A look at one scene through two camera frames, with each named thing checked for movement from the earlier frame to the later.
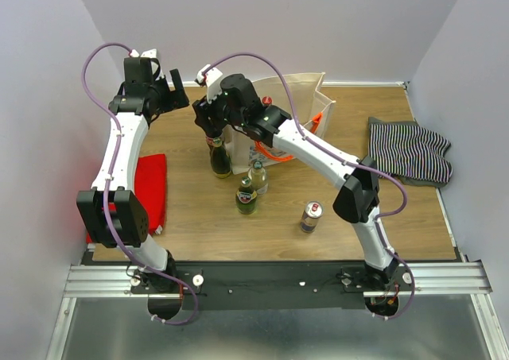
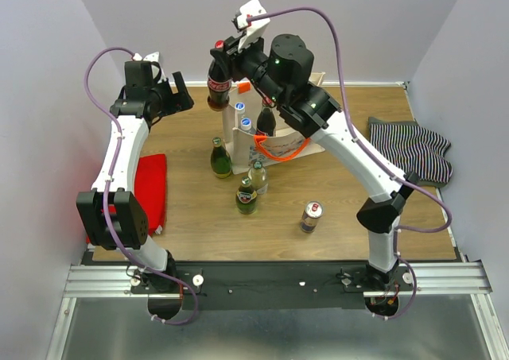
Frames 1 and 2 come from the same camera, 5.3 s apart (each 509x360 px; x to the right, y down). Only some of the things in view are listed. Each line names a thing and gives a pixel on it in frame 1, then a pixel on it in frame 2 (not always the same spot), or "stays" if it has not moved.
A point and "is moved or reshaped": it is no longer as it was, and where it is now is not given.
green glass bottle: (219, 160) stays
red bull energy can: (312, 212) stays
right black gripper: (203, 110) → (232, 55)
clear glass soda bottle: (258, 178) stays
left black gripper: (175, 98) stays
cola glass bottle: (210, 141) is moved or reshaped
